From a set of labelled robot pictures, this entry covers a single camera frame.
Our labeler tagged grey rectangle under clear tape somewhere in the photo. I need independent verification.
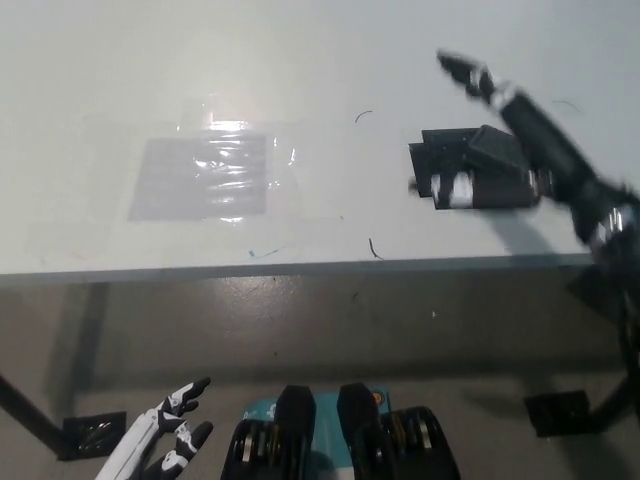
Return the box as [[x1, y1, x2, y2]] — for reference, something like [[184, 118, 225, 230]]
[[128, 134, 269, 223]]

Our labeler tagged grey whiteboard eraser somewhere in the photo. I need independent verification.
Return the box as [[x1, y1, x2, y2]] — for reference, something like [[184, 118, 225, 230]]
[[464, 124, 532, 174]]

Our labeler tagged black tape marked spot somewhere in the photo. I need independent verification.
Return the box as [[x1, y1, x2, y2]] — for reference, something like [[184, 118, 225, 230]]
[[407, 128, 501, 211]]

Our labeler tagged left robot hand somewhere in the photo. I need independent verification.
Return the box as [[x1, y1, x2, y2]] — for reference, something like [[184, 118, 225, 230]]
[[94, 376, 215, 480]]

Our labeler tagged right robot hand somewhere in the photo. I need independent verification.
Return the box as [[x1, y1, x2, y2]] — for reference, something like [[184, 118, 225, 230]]
[[408, 48, 604, 212]]

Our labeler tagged black table leg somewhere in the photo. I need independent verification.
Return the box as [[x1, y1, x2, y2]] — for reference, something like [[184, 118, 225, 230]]
[[0, 372, 66, 454], [588, 364, 640, 434]]

